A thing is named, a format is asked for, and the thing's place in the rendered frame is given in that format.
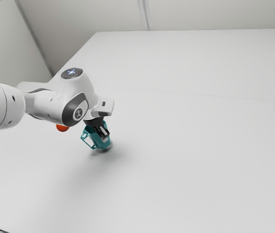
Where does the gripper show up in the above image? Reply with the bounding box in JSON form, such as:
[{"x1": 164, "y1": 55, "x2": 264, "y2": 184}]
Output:
[{"x1": 84, "y1": 116, "x2": 111, "y2": 144}]

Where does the teal faceted mug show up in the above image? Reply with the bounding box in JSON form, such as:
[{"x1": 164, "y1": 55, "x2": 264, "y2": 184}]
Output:
[{"x1": 80, "y1": 118, "x2": 113, "y2": 151}]

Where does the orange ball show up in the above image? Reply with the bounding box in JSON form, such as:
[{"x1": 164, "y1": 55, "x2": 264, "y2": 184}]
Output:
[{"x1": 55, "y1": 124, "x2": 70, "y2": 133}]

